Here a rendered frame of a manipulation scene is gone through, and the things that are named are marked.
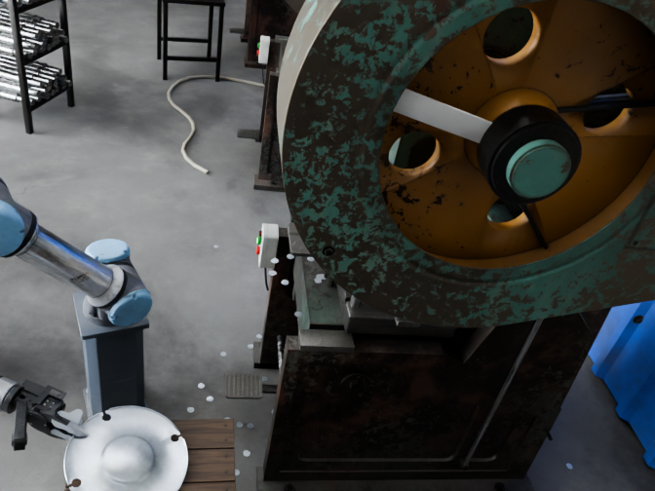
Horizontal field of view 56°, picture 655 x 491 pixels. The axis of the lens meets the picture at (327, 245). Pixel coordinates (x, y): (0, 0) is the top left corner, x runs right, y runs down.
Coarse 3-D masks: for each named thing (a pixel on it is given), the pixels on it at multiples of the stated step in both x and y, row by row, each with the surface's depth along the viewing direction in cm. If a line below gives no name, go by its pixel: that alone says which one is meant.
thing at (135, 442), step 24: (120, 408) 158; (144, 408) 160; (96, 432) 152; (120, 432) 154; (144, 432) 156; (168, 432) 158; (72, 456) 145; (96, 456) 147; (120, 456) 149; (144, 456) 151; (168, 456) 153; (96, 480) 143; (120, 480) 145; (144, 480) 147; (168, 480) 149
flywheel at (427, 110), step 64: (576, 0) 95; (448, 64) 99; (512, 64) 100; (576, 64) 101; (640, 64) 103; (448, 128) 100; (512, 128) 96; (576, 128) 109; (640, 128) 110; (384, 192) 113; (448, 192) 114; (512, 192) 102; (576, 192) 118; (448, 256) 124; (512, 256) 125
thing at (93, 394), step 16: (80, 304) 178; (80, 320) 173; (144, 320) 178; (96, 336) 171; (112, 336) 175; (128, 336) 177; (96, 352) 176; (112, 352) 179; (128, 352) 181; (96, 368) 181; (112, 368) 183; (128, 368) 185; (96, 384) 185; (112, 384) 187; (128, 384) 190; (96, 400) 190; (112, 400) 191; (128, 400) 194; (144, 400) 207
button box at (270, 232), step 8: (264, 224) 195; (272, 224) 196; (264, 232) 191; (272, 232) 192; (264, 240) 191; (272, 240) 191; (264, 248) 193; (272, 248) 193; (264, 256) 195; (272, 256) 195; (264, 264) 197; (272, 264) 197; (264, 272) 208
